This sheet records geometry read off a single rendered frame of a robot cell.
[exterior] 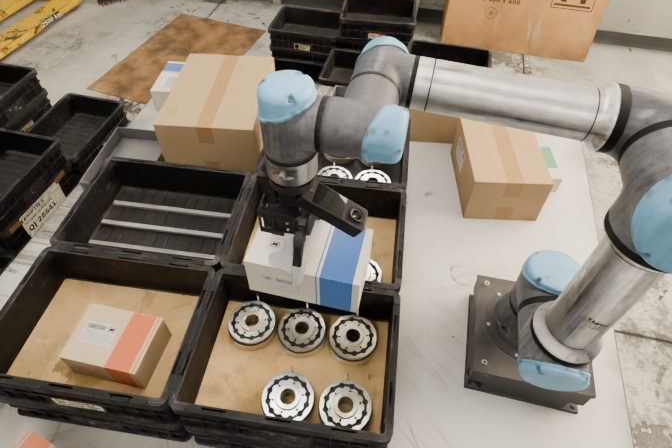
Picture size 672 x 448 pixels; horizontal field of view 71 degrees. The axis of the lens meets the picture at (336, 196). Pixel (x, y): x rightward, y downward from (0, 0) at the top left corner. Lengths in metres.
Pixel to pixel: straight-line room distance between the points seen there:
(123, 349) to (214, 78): 0.94
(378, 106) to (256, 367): 0.65
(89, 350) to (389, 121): 0.76
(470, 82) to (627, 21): 3.51
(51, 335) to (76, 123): 1.48
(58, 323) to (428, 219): 0.99
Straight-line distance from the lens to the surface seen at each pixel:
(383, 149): 0.59
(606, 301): 0.79
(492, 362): 1.14
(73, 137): 2.48
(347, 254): 0.82
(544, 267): 1.02
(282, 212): 0.73
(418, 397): 1.18
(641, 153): 0.69
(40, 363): 1.21
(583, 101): 0.72
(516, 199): 1.46
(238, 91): 1.59
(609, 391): 1.34
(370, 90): 0.62
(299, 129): 0.60
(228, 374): 1.06
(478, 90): 0.68
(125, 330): 1.08
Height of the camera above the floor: 1.80
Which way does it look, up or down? 47 degrees down
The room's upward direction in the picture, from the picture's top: 1 degrees clockwise
